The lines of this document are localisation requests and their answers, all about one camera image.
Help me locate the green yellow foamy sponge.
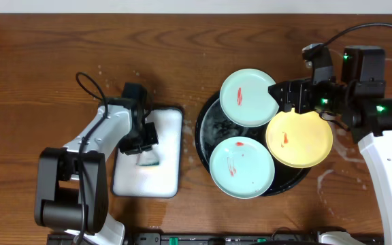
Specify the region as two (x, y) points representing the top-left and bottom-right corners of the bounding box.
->
(136, 150), (160, 167)

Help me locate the mint green plate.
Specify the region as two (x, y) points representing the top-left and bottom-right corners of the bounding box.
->
(219, 69), (279, 127)
(209, 137), (275, 199)

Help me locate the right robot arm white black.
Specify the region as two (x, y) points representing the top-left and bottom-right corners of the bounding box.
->
(268, 44), (392, 244)

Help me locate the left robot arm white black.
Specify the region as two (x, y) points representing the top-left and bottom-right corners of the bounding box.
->
(34, 97), (158, 244)

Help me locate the black rectangular tray with foam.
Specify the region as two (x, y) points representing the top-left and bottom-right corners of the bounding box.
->
(111, 108), (183, 198)

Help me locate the round black tray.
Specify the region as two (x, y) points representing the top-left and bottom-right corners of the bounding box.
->
(195, 93), (310, 199)

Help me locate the yellow plate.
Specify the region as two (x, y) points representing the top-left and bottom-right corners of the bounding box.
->
(265, 112), (333, 169)

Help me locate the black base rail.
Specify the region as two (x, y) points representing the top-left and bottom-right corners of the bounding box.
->
(46, 228), (385, 245)

